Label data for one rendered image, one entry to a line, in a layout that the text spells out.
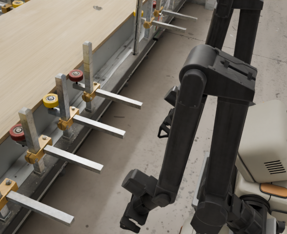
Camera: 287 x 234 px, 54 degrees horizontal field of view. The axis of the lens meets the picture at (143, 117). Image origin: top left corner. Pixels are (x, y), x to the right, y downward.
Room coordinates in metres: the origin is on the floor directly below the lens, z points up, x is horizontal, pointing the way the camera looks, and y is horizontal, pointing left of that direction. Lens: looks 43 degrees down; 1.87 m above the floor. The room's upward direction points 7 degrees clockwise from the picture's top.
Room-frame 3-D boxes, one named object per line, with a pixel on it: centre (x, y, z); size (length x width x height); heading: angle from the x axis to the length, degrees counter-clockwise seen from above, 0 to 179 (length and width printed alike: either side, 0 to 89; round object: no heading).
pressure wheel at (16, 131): (0.84, 0.55, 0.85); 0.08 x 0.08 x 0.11
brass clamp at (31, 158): (0.80, 0.45, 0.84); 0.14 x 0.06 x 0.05; 165
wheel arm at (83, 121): (1.03, 0.29, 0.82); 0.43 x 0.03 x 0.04; 75
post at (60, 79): (1.01, 0.39, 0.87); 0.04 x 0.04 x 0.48; 75
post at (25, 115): (0.77, 0.46, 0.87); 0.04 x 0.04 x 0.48; 75
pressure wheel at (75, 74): (1.32, 0.42, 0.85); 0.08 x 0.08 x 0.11
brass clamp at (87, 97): (1.28, 0.32, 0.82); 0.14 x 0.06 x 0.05; 165
